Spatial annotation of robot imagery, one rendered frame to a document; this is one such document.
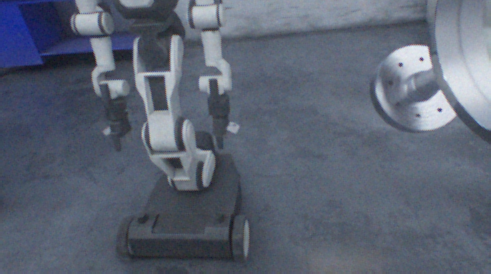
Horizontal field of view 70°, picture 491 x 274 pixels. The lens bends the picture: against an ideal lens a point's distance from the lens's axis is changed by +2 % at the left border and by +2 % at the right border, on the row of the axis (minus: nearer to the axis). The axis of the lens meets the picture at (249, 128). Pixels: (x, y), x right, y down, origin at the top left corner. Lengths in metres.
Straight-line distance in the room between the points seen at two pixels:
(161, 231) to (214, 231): 0.24
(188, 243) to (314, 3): 3.45
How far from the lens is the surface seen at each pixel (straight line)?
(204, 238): 1.60
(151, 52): 1.39
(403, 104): 0.86
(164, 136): 1.42
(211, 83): 1.33
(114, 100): 1.53
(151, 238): 1.68
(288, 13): 4.47
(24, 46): 4.54
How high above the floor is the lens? 1.37
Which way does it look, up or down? 32 degrees down
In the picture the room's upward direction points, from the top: 6 degrees counter-clockwise
